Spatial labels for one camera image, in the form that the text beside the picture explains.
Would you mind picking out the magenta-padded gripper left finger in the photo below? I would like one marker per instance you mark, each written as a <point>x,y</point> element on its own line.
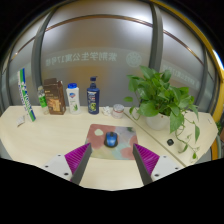
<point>76,158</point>

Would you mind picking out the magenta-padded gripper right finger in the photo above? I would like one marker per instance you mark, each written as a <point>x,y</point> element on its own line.
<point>148,159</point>

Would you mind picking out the blue and black computer mouse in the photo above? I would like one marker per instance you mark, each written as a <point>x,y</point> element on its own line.
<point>111,139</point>

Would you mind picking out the pastel patterned mouse pad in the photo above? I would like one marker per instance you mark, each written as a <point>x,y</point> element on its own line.
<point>125,143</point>

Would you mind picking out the small black square object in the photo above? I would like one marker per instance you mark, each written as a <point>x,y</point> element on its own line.
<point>170,142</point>

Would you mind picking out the small crumpled white wrapper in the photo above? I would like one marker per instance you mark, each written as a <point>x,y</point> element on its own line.
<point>106,110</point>

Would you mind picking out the small pink round jar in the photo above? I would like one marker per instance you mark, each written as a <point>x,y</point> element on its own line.
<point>118,111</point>

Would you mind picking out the white bottle with blue cap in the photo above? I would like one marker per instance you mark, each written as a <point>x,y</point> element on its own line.
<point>73,100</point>

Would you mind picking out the dark blue pump bottle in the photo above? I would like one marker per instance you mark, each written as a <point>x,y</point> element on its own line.
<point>93,98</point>

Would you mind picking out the green potted plant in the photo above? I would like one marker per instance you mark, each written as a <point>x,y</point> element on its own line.
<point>156,96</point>

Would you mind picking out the brown cardboard box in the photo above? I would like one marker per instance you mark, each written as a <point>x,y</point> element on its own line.
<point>55,98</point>

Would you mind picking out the clear bottle with green label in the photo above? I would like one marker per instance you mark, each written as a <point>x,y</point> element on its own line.
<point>42,100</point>

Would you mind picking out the white green shuttlecock tube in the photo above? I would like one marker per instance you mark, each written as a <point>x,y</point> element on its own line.
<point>26,95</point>

